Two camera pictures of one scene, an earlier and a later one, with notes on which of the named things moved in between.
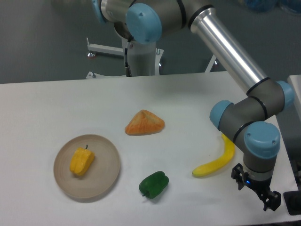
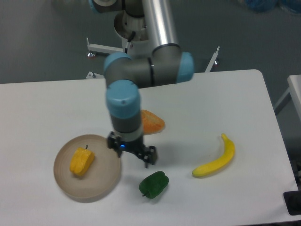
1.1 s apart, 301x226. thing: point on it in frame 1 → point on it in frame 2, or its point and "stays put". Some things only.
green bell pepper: x=153 y=184 stays put
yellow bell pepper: x=81 y=160 stays put
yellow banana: x=229 y=148 stays put
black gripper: x=259 y=186 → x=147 y=155
